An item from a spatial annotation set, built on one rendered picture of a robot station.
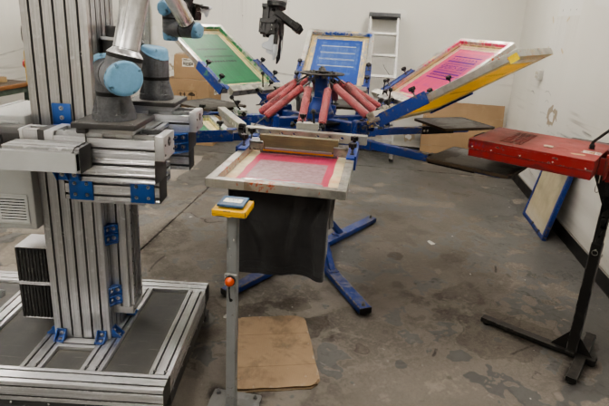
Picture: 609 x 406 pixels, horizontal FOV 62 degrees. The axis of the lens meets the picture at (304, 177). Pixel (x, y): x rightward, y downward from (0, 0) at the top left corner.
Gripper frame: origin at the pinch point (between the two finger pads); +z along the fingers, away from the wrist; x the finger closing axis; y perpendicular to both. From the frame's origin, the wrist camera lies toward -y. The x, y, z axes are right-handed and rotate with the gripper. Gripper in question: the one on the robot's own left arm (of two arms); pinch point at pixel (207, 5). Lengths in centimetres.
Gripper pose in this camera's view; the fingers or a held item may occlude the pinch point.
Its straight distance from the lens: 291.6
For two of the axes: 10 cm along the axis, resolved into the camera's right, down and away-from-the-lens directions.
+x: 8.8, 3.0, -3.6
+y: -1.7, 9.2, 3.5
